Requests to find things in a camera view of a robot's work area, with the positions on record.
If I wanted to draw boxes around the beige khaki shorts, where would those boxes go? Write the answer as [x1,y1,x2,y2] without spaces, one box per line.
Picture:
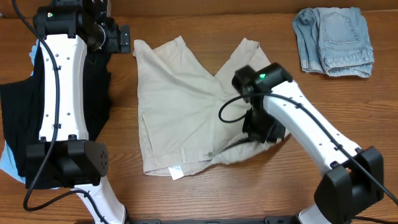
[134,37,272,179]

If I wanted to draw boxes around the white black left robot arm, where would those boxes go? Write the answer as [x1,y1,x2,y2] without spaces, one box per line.
[25,1,131,223]

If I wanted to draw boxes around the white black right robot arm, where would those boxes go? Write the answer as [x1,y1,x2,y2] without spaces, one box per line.
[232,63,384,223]

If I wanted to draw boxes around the black garment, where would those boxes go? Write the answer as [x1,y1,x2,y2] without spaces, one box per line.
[1,45,111,184]

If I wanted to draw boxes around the folded light blue jeans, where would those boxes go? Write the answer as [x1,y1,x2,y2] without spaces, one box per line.
[292,7,374,78]

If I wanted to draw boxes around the light blue garment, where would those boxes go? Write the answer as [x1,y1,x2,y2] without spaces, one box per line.
[1,41,44,184]

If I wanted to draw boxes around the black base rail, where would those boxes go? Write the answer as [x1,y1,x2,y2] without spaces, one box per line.
[125,216,300,224]

